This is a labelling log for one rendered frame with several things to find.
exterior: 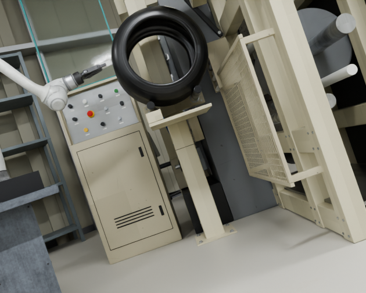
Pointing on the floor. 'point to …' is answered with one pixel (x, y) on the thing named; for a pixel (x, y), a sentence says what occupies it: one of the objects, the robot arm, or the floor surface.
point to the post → (180, 135)
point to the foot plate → (215, 235)
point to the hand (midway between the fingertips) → (106, 64)
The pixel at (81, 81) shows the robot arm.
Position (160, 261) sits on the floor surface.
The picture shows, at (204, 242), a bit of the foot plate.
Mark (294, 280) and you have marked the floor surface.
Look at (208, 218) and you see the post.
